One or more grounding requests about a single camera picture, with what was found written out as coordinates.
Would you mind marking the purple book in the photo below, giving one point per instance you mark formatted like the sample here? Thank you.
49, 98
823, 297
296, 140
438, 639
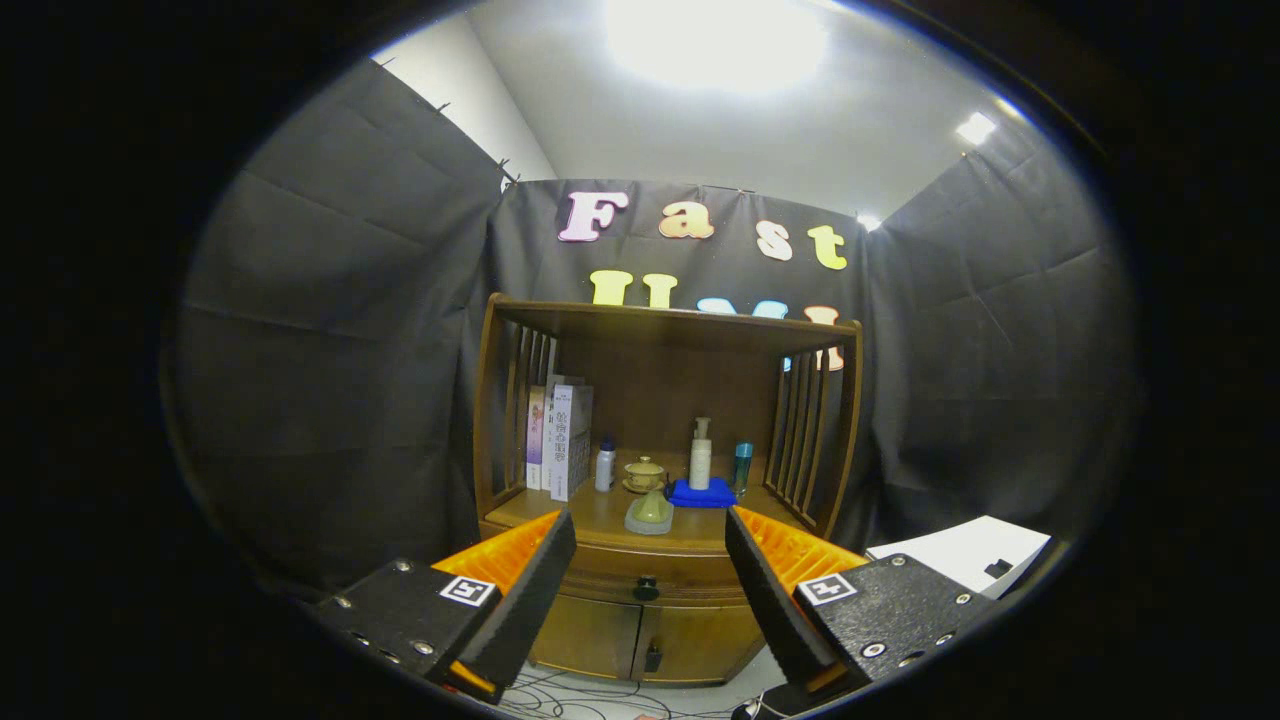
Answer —
535, 440

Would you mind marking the blue folded cloth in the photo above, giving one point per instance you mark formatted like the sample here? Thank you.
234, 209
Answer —
700, 495

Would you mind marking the plain white tall book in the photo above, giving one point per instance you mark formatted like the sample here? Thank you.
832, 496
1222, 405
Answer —
565, 380

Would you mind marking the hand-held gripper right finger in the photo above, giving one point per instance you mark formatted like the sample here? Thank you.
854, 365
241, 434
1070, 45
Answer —
775, 600

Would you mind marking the white book grey pattern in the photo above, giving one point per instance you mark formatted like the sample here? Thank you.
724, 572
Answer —
572, 440

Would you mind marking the white bottle blue cap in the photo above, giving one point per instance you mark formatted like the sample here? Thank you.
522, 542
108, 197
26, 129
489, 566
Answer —
605, 468

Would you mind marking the pale green cone grey base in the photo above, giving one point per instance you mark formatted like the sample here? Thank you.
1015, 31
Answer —
650, 512

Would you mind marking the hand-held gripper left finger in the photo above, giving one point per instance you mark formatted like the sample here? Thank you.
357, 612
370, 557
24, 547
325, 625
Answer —
530, 600

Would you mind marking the clear bottle teal cap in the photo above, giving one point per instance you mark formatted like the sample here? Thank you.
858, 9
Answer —
742, 465

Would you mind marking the brown wooden cabinet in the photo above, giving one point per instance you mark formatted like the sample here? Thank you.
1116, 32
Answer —
670, 390

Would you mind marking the beige lidded teacup with saucer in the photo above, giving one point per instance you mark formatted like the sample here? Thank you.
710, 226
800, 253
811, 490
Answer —
644, 475

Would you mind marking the wooden cabinet door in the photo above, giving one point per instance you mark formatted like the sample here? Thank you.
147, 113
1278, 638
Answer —
585, 635
705, 640

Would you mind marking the white pump bottle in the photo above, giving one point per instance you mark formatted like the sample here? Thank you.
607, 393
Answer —
700, 455

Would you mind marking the black round drawer knob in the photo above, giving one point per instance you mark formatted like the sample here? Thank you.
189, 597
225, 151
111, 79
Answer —
646, 588

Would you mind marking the small ceiling light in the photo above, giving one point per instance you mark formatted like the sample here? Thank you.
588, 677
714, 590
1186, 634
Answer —
975, 127

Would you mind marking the large ceiling light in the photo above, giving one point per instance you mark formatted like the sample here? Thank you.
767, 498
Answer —
715, 40

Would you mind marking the black cabinet door latch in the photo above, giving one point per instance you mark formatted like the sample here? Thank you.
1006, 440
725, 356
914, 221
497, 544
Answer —
652, 658

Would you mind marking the white drawer unit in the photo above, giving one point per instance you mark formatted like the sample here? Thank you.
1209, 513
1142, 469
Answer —
960, 550

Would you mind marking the wooden countertop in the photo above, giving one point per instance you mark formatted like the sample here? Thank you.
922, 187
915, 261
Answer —
600, 515

